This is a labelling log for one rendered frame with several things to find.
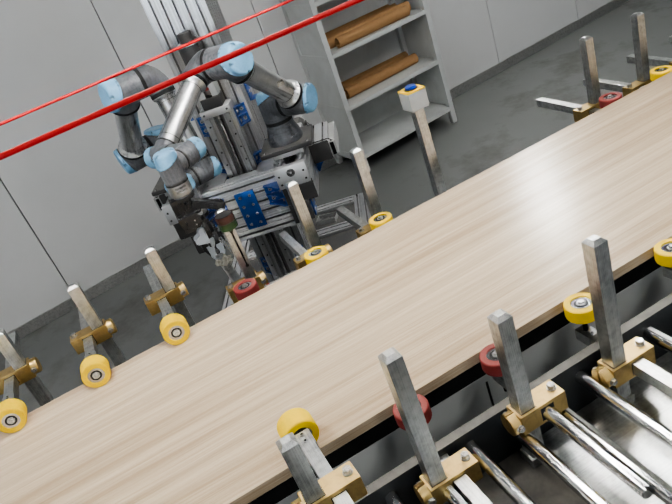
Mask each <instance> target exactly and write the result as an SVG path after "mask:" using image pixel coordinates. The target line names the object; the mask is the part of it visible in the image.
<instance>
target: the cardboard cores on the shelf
mask: <svg viewBox="0 0 672 504"><path fill-rule="evenodd" d="M410 10H411V6H410V3H409V2H408V1H404V2H402V3H400V4H398V5H397V4H396V3H393V4H391V5H389V4H387V5H385V6H382V7H380V8H378V9H376V10H374V11H372V12H370V13H367V14H365V15H363V16H361V17H359V18H357V19H355V20H352V21H350V22H348V23H346V24H344V25H342V26H339V27H337V28H335V29H333V30H331V31H329V32H327V33H325V35H326V38H327V41H328V44H329V47H330V49H332V48H334V47H336V46H337V47H338V48H341V47H343V46H346V45H348V44H350V43H352V42H354V41H356V40H358V39H360V38H362V37H364V36H367V35H369V34H371V33H373V32H375V31H377V30H379V29H381V28H383V27H385V26H388V25H390V24H392V23H394V22H396V21H398V20H400V19H402V18H404V17H406V16H408V15H410ZM418 61H419V59H418V56H417V55H416V54H415V53H413V54H411V55H409V56H408V53H407V52H406V51H404V52H402V53H400V54H398V55H396V56H394V57H392V58H390V59H388V60H386V61H384V62H382V63H380V64H378V65H376V66H374V67H372V68H370V69H368V70H366V71H364V72H362V73H360V74H358V75H355V76H353V77H351V78H349V79H347V80H345V81H343V82H341V83H342V86H343V89H344V92H345V95H346V98H347V99H350V98H352V97H354V96H355V95H357V94H359V93H361V92H363V91H365V90H367V89H369V88H370V87H372V86H374V85H376V84H378V83H380V82H382V81H384V80H386V79H387V78H389V77H391V76H393V75H395V74H397V73H399V72H401V71H402V70H404V69H406V68H408V67H410V66H412V65H414V64H416V63H417V62H418Z"/></svg>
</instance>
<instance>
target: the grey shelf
mask: <svg viewBox="0 0 672 504"><path fill-rule="evenodd" d="M347 1H349V0H294V1H292V2H289V3H287V4H285V5H282V6H281V8H282V10H283V13H284V16H285V19H286V22H287V24H288V27H290V26H292V25H294V24H297V23H299V22H301V21H304V20H306V19H308V18H311V17H313V16H315V15H317V14H320V13H322V12H324V11H327V10H329V9H331V8H333V7H336V6H338V5H340V4H343V3H345V2H347ZM404 1H408V2H409V3H410V6H411V10H410V15H408V16H406V17H404V18H402V19H400V20H398V21H396V22H394V23H392V24H390V25H388V26H385V27H383V28H381V29H379V30H377V31H375V32H373V33H371V34H369V35H367V36H364V37H362V38H360V39H358V40H356V41H354V42H352V43H350V44H348V45H346V46H343V47H341V48H338V47H337V46H336V47H334V48H332V49H330V47H329V44H328V41H327V38H326V35H325V33H327V32H329V31H331V30H333V29H335V28H337V27H339V26H342V25H344V24H346V23H348V22H350V21H352V20H355V19H357V18H359V17H361V16H363V15H365V14H367V13H370V12H372V11H374V10H376V9H378V8H380V7H382V6H385V5H387V4H389V5H391V4H393V3H396V4H397V5H398V4H400V3H402V2H404ZM395 30H396V31H395ZM291 36H292V38H293V41H294V44H295V47H296V50H297V52H298V55H299V58H300V61H301V64H302V66H303V69H304V72H305V75H306V78H307V80H308V83H312V84H313V85H314V87H315V88H316V91H317V95H318V104H317V108H318V111H319V114H320V117H321V119H322V122H324V121H327V123H330V122H333V121H334V123H335V126H336V129H337V132H338V139H339V153H340V154H339V153H338V154H335V155H334V156H335V159H336V161H337V163H338V164H340V163H342V162H343V159H342V157H346V158H349V159H351V156H350V153H349V151H350V150H351V149H353V148H355V147H357V148H360V149H362V151H363V154H364V157H365V160H366V163H367V166H368V169H369V171H371V170H370V167H369V164H368V161H367V158H368V157H369V156H371V155H373V154H375V153H376V152H378V151H380V150H382V149H384V148H385V147H387V146H389V145H391V144H392V143H394V142H396V141H398V140H400V139H401V138H403V137H405V136H407V135H408V134H410V133H412V132H414V131H416V129H415V126H414V122H413V119H412V115H411V112H408V111H405V110H403V108H402V104H401V101H400V97H399V93H398V91H400V90H402V89H404V88H405V86H407V85H409V84H410V83H411V84H413V83H414V84H418V85H423V86H425V90H426V93H427V97H428V101H429V106H426V107H424V111H425V115H426V119H427V122H428V123H430V122H432V121H433V120H435V119H437V118H439V117H440V116H442V115H444V114H446V113H448V115H449V118H450V122H451V123H455V122H457V117H456V113H455V109H454V105H453V102H452V98H451V94H450V90H449V86H448V82H447V78H446V74H445V70H444V66H443V62H442V58H441V54H440V50H439V46H438V42H437V38H436V35H435V31H434V27H433V23H432V19H431V15H430V11H429V7H428V3H427V0H365V1H362V2H360V3H358V4H355V5H353V6H351V7H349V8H346V9H344V10H342V11H340V12H337V13H335V14H333V15H330V16H328V17H326V18H324V19H321V20H319V21H317V22H315V23H312V24H310V25H308V26H305V27H303V28H301V29H299V30H296V31H294V32H292V33H291ZM397 37H398V38H397ZM399 44H400V45H399ZM401 51H402V52H404V51H406V52H407V53H408V56H409V55H411V54H413V53H415V54H416V55H417V56H418V59H419V61H418V62H417V63H416V64H414V65H412V66H410V67H408V68H406V69H404V70H402V71H401V72H399V73H397V74H395V75H393V76H391V77H389V78H387V79H386V80H384V81H382V82H380V83H378V84H376V85H374V86H372V87H370V88H369V89H367V90H365V91H363V92H361V93H359V94H357V95H355V96H354V97H352V98H350V99H347V98H346V95H345V92H344V89H343V86H342V83H341V82H343V81H345V80H347V79H349V78H351V77H353V76H355V75H358V74H360V73H362V72H364V71H366V70H368V69H370V68H372V67H374V66H376V65H378V64H380V63H382V62H384V61H386V60H388V59H390V58H392V57H394V56H396V55H398V54H400V53H402V52H401Z"/></svg>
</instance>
